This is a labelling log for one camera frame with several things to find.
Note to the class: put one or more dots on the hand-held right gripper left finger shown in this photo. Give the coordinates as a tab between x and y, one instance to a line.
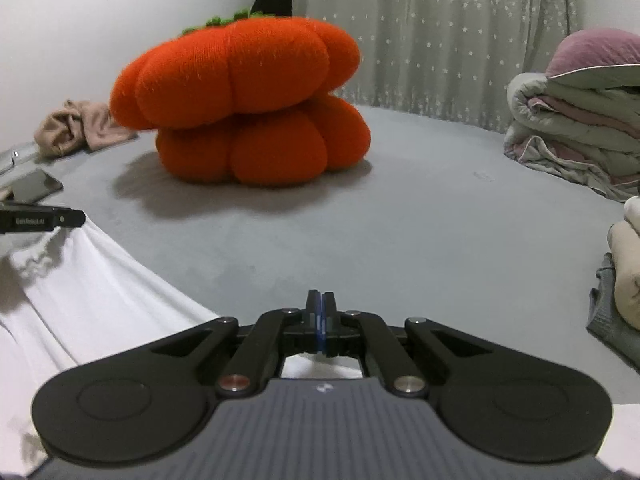
312	322

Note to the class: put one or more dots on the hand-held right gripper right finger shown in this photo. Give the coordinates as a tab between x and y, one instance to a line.
327	322

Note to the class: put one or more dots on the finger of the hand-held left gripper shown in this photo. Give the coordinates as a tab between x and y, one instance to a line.
70	220

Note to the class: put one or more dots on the white cotton garment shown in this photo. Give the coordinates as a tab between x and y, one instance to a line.
100	310

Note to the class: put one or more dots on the dark flat tablet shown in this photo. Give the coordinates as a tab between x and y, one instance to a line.
37	185

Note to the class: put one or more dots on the crumpled pink-beige cloth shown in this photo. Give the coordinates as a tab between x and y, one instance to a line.
75	125

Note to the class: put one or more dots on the orange pumpkin plush pillow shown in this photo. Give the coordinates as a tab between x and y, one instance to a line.
240	85

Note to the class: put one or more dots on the folded grey garment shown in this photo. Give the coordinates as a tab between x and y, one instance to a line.
607	320

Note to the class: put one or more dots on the folded beige garment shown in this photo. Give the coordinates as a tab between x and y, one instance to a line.
627	280

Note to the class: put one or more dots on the star-print grey curtain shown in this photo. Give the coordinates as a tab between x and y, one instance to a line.
450	35

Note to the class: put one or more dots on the folded off-white garment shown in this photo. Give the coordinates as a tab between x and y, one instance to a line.
634	217

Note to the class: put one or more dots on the purple pillow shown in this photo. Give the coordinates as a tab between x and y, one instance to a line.
595	50

